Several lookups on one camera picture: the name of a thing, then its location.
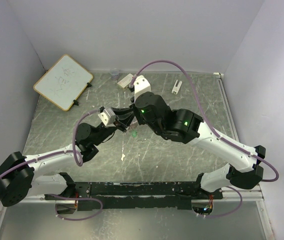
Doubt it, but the silver key bunch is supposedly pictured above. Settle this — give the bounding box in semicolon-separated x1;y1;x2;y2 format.
128;122;139;130

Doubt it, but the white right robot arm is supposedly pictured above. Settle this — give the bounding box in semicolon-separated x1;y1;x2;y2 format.
134;91;264;199

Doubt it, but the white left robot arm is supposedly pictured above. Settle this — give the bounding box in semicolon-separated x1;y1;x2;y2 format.
0;107;135;207

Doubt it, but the white plastic clip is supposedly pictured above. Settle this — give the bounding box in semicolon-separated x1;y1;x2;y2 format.
171;79;183;95

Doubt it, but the white cardboard box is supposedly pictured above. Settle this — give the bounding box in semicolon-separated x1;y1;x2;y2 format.
117;73;134;89

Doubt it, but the clear plastic cup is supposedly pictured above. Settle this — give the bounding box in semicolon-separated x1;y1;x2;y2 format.
109;68;120;80

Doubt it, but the small framed whiteboard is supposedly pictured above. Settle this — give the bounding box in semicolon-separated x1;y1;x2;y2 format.
33;54;94;112

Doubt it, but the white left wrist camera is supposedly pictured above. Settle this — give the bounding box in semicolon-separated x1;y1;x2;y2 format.
98;107;116;127

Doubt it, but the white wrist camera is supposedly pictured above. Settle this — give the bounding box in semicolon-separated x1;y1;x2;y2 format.
98;107;116;127
129;75;152;102

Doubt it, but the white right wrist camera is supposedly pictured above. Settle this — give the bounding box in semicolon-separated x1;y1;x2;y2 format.
129;75;152;102

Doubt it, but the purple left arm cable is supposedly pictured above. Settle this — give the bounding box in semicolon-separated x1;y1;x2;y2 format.
0;107;105;202

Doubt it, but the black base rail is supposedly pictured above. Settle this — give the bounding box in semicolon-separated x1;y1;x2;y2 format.
44;181;224;212

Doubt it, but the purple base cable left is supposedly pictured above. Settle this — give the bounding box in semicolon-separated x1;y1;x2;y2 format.
54;194;104;221

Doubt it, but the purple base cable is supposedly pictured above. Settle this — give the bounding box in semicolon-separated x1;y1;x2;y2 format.
196;185;243;220
54;194;104;221

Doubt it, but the white corner bracket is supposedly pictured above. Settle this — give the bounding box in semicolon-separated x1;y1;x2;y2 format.
213;72;224;78

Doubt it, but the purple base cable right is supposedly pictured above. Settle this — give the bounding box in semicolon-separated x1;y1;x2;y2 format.
196;185;243;220

